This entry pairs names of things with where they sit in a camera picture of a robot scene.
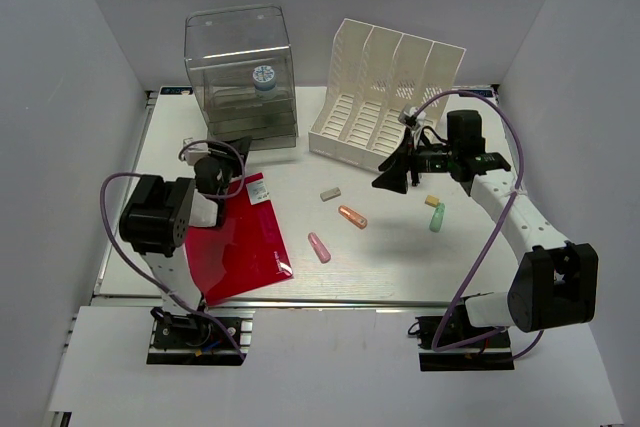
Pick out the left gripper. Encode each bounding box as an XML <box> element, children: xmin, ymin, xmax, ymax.
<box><xmin>207</xmin><ymin>134</ymin><xmax>252</xmax><ymax>200</ymax></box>

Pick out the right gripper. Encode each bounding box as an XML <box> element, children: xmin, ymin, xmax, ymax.
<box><xmin>372</xmin><ymin>127</ymin><xmax>458</xmax><ymax>194</ymax></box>

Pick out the yellow eraser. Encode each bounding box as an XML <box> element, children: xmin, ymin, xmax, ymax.
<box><xmin>425</xmin><ymin>195</ymin><xmax>439</xmax><ymax>207</ymax></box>

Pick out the green stapler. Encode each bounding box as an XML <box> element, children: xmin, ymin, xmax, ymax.
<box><xmin>429</xmin><ymin>203</ymin><xmax>446</xmax><ymax>233</ymax></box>

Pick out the clear plastic drawer cabinet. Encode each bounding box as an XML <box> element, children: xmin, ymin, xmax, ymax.
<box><xmin>184</xmin><ymin>4</ymin><xmax>298</xmax><ymax>151</ymax></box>

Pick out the pink stapler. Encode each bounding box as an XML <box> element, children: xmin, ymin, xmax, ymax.
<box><xmin>308</xmin><ymin>232</ymin><xmax>331</xmax><ymax>263</ymax></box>

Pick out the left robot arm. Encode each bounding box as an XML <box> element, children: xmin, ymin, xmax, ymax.
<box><xmin>118</xmin><ymin>136</ymin><xmax>252</xmax><ymax>346</ymax></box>

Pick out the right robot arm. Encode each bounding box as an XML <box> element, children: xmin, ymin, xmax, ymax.
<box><xmin>372</xmin><ymin>107</ymin><xmax>598</xmax><ymax>346</ymax></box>

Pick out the grey eraser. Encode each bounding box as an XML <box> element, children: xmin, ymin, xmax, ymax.
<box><xmin>320</xmin><ymin>187</ymin><xmax>341</xmax><ymax>202</ymax></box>

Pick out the white file organizer rack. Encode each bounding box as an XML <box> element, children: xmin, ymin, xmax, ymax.
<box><xmin>308</xmin><ymin>18</ymin><xmax>466</xmax><ymax>172</ymax></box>

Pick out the red plastic folder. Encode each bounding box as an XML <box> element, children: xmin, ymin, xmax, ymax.
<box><xmin>185</xmin><ymin>173</ymin><xmax>293</xmax><ymax>306</ymax></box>

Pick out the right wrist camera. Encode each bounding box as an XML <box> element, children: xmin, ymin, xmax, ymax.
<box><xmin>398</xmin><ymin>104</ymin><xmax>425</xmax><ymax>130</ymax></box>

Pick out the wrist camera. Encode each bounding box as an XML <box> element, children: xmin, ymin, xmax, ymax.
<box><xmin>178</xmin><ymin>137</ymin><xmax>209</xmax><ymax>166</ymax></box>
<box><xmin>398</xmin><ymin>104</ymin><xmax>425</xmax><ymax>130</ymax></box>

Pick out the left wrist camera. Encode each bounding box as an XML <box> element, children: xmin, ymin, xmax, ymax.
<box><xmin>178</xmin><ymin>137</ymin><xmax>209</xmax><ymax>166</ymax></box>

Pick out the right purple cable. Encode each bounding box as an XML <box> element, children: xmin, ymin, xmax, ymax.
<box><xmin>412</xmin><ymin>89</ymin><xmax>546</xmax><ymax>361</ymax></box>

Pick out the purple cable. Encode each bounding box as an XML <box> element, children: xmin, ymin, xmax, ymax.
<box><xmin>99</xmin><ymin>140</ymin><xmax>246</xmax><ymax>363</ymax></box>
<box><xmin>412</xmin><ymin>89</ymin><xmax>546</xmax><ymax>361</ymax></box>

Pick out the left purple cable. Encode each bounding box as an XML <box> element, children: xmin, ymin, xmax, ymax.
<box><xmin>99</xmin><ymin>140</ymin><xmax>246</xmax><ymax>363</ymax></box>

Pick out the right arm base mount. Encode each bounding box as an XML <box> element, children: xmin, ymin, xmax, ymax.
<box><xmin>407</xmin><ymin>316</ymin><xmax>514</xmax><ymax>372</ymax></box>

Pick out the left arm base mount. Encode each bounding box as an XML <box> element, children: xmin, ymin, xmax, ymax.
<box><xmin>146</xmin><ymin>307</ymin><xmax>252</xmax><ymax>366</ymax></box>

